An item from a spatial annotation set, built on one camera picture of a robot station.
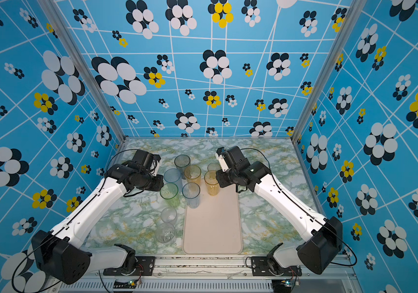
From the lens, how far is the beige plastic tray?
0.79 metres

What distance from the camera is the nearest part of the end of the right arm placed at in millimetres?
515

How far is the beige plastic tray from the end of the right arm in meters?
0.21
